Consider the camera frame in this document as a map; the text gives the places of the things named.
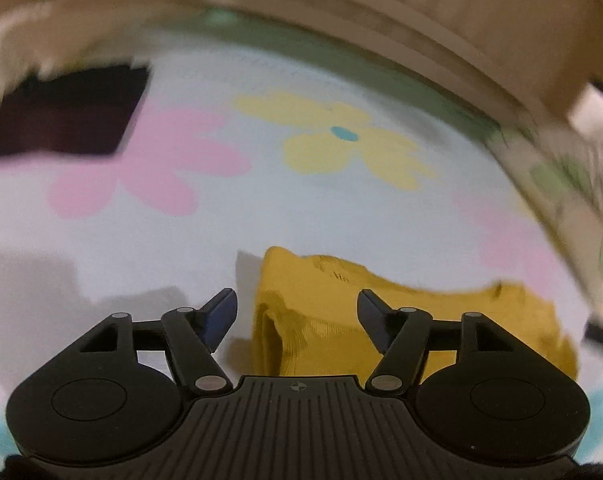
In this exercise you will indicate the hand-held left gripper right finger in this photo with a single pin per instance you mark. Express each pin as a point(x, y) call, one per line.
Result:
point(376, 316)

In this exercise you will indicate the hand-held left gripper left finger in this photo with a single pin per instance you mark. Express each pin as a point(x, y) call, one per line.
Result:
point(220, 315)

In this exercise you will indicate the yellow knit sweater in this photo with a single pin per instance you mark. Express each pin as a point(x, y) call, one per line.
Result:
point(431, 320)

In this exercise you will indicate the floral quilt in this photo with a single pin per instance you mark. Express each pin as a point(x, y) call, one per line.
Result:
point(571, 210)

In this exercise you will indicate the flower print bed sheet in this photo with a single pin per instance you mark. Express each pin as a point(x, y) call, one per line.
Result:
point(281, 185)

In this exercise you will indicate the dark folded cloth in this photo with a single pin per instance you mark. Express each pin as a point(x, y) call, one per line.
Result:
point(66, 115)

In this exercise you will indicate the wooden headboard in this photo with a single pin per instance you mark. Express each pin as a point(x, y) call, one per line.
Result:
point(381, 25)

